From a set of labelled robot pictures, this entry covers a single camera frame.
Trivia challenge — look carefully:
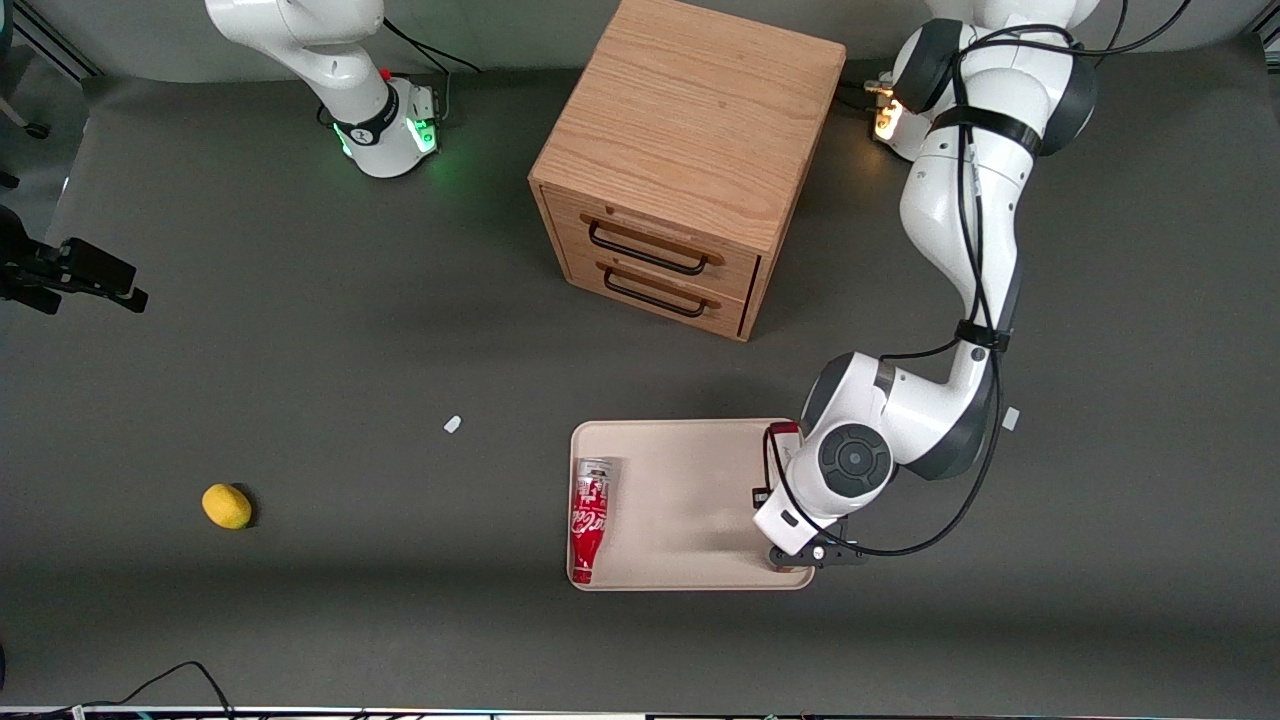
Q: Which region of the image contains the beige plastic tray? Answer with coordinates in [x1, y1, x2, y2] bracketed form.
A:
[568, 418, 816, 592]

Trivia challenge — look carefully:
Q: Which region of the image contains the red cola bottle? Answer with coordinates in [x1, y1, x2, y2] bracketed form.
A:
[570, 458, 613, 585]

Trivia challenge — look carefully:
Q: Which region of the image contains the wooden drawer cabinet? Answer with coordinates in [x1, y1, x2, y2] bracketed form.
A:
[528, 0, 847, 343]

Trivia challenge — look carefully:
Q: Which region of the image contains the yellow lemon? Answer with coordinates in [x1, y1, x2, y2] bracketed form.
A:
[201, 483, 253, 531]

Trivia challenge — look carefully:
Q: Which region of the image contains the black clamp stand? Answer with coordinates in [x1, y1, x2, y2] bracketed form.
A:
[0, 205, 149, 316]

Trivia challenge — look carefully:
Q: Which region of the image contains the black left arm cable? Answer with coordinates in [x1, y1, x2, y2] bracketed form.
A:
[762, 0, 1196, 559]

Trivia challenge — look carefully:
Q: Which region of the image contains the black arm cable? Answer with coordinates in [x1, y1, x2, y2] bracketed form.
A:
[762, 0, 1196, 559]
[383, 18, 481, 73]

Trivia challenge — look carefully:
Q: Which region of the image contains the black drawer handle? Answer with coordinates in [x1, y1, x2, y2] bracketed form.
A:
[603, 268, 709, 319]
[588, 220, 713, 276]

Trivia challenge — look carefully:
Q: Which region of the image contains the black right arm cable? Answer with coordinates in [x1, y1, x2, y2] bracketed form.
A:
[383, 18, 481, 73]

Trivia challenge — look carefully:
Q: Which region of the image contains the black floor cable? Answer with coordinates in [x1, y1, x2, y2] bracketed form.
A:
[70, 660, 236, 719]

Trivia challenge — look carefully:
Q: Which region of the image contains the black metal frame rail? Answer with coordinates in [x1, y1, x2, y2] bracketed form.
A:
[8, 0, 101, 81]

